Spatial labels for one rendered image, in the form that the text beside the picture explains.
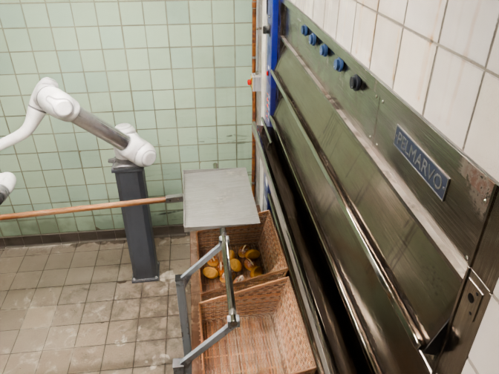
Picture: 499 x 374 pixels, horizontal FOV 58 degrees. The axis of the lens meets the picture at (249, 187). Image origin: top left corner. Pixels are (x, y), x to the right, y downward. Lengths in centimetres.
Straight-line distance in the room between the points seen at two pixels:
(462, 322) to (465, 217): 19
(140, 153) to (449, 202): 215
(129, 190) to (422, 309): 244
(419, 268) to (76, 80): 289
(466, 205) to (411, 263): 24
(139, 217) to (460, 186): 264
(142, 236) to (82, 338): 78
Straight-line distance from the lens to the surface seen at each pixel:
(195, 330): 248
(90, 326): 343
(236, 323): 172
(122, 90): 346
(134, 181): 311
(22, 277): 400
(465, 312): 90
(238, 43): 335
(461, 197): 89
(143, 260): 352
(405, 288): 106
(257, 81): 307
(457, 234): 91
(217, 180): 249
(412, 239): 107
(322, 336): 134
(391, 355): 124
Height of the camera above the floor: 245
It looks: 32 degrees down
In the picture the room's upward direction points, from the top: straight up
